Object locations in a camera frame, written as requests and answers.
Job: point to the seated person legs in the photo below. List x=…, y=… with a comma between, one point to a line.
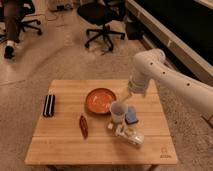
x=12, y=17

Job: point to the black office chair left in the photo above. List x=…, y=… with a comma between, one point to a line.
x=29, y=8

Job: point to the dark red pepper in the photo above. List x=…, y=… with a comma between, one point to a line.
x=83, y=126

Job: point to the black office chair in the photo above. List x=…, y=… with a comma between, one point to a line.
x=101, y=14
x=29, y=8

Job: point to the clear plastic packet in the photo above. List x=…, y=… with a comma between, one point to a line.
x=129, y=134

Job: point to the black white striped eraser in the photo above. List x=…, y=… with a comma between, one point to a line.
x=48, y=110

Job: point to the blue sponge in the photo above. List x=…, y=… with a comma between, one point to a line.
x=130, y=116

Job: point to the white plastic cup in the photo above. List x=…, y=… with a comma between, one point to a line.
x=118, y=111

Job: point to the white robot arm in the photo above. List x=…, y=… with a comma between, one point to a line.
x=150, y=64

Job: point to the wooden table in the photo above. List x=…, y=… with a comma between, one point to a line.
x=59, y=141

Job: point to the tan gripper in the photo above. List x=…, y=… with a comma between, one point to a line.
x=125, y=94

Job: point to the small white cube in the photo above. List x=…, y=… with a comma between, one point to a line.
x=110, y=126

